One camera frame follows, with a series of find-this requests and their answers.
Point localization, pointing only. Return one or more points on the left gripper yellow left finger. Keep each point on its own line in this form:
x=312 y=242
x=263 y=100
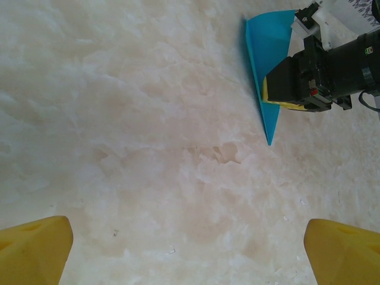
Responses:
x=29 y=255

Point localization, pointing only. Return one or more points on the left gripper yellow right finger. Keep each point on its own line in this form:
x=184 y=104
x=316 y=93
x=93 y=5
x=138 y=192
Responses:
x=347 y=258

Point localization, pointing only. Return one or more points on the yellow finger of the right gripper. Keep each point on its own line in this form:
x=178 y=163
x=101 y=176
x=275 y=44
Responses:
x=283 y=81
x=292 y=106

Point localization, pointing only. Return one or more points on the blue paper sheet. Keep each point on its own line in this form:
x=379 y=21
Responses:
x=264 y=44

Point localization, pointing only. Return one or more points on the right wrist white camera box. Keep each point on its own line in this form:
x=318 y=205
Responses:
x=326 y=23

